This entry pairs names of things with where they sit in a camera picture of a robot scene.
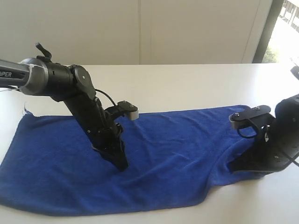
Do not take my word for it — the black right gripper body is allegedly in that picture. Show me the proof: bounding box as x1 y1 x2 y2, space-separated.
260 98 299 173

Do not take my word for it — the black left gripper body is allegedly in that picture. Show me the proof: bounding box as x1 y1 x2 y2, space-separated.
87 109 121 153

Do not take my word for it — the blue microfiber cloth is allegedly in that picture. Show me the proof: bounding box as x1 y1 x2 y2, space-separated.
0 102 269 217

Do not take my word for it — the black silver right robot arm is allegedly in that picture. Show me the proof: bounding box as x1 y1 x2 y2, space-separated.
228 95 299 175

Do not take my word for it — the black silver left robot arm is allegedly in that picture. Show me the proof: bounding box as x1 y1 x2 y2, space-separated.
0 43 136 171

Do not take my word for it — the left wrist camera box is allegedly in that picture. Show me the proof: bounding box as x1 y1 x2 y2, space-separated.
105 101 139 120

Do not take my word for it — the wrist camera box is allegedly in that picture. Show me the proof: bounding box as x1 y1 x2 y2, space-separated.
228 105 275 140
105 101 139 120

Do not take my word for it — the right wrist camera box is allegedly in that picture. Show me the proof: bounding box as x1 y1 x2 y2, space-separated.
228 105 275 140

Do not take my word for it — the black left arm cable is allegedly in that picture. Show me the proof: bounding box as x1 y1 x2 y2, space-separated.
94 90 117 108

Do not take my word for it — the dark window frame post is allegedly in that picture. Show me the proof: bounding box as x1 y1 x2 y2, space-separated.
252 0 284 63

